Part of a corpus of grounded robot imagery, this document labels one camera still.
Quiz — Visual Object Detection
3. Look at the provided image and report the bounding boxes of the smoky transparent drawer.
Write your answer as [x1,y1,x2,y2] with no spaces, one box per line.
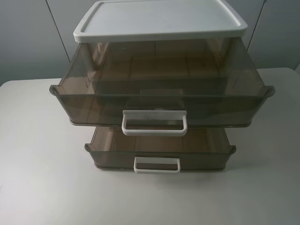
[49,38,275,128]
[84,127,236,173]

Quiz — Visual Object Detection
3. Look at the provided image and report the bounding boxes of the white plastic drawer cabinet frame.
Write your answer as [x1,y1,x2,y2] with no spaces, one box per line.
[73,0,248,71]

